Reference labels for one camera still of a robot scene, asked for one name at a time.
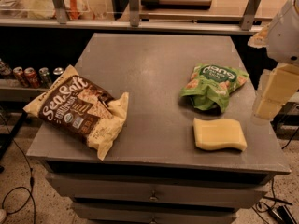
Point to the grey upper drawer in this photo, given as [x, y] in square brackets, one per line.
[147, 190]

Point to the green rice chip bag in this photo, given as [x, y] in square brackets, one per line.
[210, 86]

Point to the metal shelf bracket right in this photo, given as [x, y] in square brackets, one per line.
[249, 14]

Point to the yellow sponge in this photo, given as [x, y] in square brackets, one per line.
[218, 134]

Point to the grey lower drawer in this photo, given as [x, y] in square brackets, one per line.
[150, 214]

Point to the black power adapter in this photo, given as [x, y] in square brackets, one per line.
[282, 215]

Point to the silver soda can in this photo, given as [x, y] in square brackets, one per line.
[45, 76]

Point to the orange white bag on shelf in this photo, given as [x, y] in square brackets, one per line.
[75, 8]

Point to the dark soda can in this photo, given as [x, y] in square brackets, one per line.
[57, 72]

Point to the red soda can right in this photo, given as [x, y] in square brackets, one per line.
[32, 77]

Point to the brown sea salt chip bag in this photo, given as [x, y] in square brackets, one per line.
[81, 108]

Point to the metal shelf bracket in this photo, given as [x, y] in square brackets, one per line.
[134, 12]
[249, 14]
[61, 14]

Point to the grey drawer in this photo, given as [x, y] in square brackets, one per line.
[147, 190]
[150, 214]

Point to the red soda can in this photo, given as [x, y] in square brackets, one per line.
[32, 77]
[19, 75]

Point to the metal shelf bracket left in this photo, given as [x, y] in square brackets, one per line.
[61, 14]

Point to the metal shelf bracket middle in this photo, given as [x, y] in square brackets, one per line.
[134, 12]

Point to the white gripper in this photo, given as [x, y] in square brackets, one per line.
[284, 37]

